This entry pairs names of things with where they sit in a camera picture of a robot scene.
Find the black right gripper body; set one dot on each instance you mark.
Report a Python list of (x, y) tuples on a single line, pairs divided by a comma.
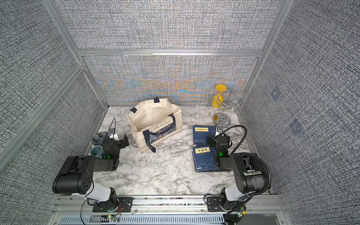
[(212, 140)]

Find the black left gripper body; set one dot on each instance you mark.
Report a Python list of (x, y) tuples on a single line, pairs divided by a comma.
[(122, 144)]

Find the dark blue book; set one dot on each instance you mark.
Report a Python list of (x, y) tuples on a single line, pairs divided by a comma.
[(201, 134)]

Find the cream canvas tote bag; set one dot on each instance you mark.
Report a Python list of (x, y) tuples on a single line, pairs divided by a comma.
[(153, 121)]

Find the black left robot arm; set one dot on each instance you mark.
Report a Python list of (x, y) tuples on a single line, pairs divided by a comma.
[(76, 175)]

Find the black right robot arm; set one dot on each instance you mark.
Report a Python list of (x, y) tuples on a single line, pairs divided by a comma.
[(252, 175)]

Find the dark flower shaped dish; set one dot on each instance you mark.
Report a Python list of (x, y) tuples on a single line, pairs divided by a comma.
[(99, 138)]

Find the teal ceramic cup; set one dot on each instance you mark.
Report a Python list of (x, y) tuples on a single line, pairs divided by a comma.
[(97, 151)]

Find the yellow wine glass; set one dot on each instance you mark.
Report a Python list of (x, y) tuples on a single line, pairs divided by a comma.
[(218, 99)]

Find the clear wine glass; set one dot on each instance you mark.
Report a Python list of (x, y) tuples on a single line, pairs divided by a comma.
[(234, 100)]

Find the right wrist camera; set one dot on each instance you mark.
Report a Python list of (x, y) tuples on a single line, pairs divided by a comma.
[(219, 130)]

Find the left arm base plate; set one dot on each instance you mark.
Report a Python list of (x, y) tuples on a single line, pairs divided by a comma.
[(123, 204)]

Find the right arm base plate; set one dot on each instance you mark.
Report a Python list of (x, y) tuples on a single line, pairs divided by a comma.
[(213, 204)]

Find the aluminium front rail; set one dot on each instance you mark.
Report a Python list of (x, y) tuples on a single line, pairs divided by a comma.
[(171, 210)]

